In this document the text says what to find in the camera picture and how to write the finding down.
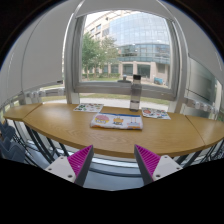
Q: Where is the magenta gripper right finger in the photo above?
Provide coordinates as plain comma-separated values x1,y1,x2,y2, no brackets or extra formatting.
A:
134,145,182,185

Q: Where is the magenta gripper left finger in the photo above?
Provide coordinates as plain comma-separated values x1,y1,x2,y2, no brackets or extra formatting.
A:
46,145,94,186

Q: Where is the right colourful sticker sheet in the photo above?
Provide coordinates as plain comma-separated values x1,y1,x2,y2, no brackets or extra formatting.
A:
142,107,170,120

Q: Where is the colourful sticker sheet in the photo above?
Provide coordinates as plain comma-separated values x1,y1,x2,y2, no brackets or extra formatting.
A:
74,103,103,112
142,107,170,120

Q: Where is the left colourful sticker sheet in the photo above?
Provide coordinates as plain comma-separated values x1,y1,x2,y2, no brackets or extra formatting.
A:
74,103,103,112

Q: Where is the blue grey chair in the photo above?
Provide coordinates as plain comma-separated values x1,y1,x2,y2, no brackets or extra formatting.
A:
0,122,25,163

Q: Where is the right white socket strip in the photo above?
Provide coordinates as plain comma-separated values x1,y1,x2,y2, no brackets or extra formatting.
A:
185,98,218,114

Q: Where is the white socket strip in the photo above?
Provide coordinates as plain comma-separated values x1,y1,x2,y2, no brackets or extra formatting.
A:
26,87,65,99
185,98,218,114

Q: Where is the clear water bottle black cap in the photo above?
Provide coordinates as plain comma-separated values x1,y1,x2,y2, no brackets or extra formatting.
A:
130,74,142,112

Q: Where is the left white socket strip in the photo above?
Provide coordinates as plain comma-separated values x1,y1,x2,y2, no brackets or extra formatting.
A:
26,87,65,99

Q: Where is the white roller blind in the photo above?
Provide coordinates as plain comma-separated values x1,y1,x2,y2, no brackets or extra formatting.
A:
0,0,81,102

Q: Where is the grey window frame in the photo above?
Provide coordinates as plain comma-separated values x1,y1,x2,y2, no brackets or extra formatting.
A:
65,0,186,112

